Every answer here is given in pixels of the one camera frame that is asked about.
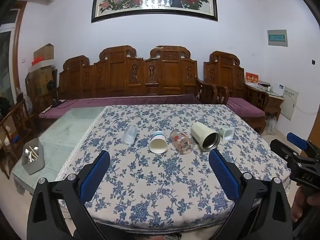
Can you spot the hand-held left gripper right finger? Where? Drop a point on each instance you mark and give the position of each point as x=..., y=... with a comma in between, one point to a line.
x=223, y=172

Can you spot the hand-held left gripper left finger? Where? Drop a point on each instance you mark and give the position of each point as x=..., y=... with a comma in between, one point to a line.
x=96, y=172

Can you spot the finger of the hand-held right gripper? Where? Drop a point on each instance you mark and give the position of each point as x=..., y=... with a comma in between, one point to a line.
x=282, y=148
x=296, y=140

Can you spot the small pale green cup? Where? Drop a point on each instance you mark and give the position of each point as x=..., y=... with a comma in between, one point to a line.
x=227, y=133

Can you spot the cream steel insulated cup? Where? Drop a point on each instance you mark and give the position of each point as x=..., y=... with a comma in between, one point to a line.
x=201, y=133

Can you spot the translucent plastic cup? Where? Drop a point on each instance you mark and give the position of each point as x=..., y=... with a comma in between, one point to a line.
x=130, y=135

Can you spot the red printed glass cup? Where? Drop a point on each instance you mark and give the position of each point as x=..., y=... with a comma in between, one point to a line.
x=182, y=141

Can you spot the blue striped paper cup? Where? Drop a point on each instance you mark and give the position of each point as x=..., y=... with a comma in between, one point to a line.
x=158, y=143

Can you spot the person's right hand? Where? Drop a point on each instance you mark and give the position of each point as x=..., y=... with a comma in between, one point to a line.
x=300, y=203

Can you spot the clear plastic bag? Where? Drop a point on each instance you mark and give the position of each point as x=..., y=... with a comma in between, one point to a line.
x=271, y=125

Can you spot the white leaning board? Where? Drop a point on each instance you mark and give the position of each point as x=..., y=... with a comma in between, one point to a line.
x=290, y=102

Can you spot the wooden side table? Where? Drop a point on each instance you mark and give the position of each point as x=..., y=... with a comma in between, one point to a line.
x=273, y=105

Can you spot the glass top table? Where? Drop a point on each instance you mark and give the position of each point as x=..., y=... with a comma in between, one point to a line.
x=67, y=130

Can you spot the white box blue label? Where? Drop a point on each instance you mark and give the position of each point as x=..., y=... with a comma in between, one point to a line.
x=278, y=90

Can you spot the short purple seat cushion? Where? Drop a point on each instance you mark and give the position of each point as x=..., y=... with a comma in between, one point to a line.
x=243, y=106

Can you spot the blue floral tablecloth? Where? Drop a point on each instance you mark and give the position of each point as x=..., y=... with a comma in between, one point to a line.
x=155, y=185

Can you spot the white desktop device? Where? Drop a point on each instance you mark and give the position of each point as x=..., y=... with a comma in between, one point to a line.
x=264, y=87

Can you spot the grey utensil holder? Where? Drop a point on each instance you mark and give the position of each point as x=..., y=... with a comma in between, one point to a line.
x=33, y=163

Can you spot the wooden chopsticks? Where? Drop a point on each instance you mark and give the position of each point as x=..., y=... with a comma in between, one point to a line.
x=32, y=150

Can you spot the white spoon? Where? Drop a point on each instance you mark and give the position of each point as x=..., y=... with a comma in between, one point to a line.
x=28, y=153

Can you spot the long purple seat cushion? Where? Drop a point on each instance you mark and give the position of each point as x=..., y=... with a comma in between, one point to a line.
x=112, y=102

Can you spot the red desk calendar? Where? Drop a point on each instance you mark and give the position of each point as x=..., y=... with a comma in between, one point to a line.
x=252, y=78

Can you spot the carved wooden armchair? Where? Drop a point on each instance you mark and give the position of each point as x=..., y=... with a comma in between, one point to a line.
x=227, y=75

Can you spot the wooden side chair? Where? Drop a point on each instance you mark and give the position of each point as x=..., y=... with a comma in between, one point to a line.
x=15, y=125

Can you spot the carved wooden sofa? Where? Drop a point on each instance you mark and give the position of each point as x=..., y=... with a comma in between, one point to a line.
x=120, y=77

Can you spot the white flat box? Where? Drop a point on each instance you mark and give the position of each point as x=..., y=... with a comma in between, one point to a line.
x=41, y=65

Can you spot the brown cardboard box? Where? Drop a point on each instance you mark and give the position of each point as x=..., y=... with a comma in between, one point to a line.
x=44, y=52

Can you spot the wooden framed door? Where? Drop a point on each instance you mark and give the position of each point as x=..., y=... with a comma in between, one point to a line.
x=10, y=55

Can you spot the wall electrical panel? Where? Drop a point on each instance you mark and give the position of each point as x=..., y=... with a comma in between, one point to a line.
x=277, y=38

